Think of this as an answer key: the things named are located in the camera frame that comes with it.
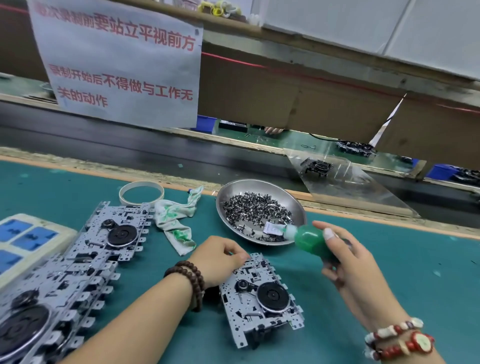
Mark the person's right hand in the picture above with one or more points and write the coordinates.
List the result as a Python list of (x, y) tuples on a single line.
[(364, 281)]

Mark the person's left hand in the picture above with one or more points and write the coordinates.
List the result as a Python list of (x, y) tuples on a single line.
[(217, 261)]

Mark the white green-stained cloth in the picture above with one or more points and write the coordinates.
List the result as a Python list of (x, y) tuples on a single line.
[(176, 221)]

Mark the pile of small metal parts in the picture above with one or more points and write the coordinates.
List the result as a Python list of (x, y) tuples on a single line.
[(251, 210)]

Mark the green glue squeeze bottle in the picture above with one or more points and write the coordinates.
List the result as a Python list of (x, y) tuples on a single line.
[(309, 238)]

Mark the round metal bowl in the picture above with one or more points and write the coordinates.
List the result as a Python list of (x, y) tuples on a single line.
[(232, 187)]

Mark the finished mechanisms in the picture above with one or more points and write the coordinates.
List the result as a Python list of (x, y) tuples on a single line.
[(315, 166)]

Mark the black conveyor belt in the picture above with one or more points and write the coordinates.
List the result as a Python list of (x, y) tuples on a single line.
[(112, 142)]

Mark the person's left forearm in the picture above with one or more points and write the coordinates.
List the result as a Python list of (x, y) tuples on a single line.
[(127, 326)]

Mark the clear plastic sheet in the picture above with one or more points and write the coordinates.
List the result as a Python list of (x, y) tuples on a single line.
[(367, 191)]

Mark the blue plastic bin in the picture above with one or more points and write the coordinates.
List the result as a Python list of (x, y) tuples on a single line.
[(442, 172), (205, 124)]

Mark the black flat box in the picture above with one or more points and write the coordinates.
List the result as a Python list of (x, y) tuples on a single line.
[(233, 126)]

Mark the brown cardboard panel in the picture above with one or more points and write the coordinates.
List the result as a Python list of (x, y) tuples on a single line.
[(285, 101)]

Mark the white blue power strip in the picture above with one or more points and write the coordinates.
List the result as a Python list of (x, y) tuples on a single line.
[(30, 244)]

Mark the white paper sign red text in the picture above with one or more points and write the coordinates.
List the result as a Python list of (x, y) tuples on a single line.
[(120, 67)]

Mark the wooden shelf beam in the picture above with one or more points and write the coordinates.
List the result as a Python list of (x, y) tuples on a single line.
[(337, 64)]

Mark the yellow plastic object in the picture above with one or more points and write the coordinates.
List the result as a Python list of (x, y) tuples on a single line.
[(216, 8)]

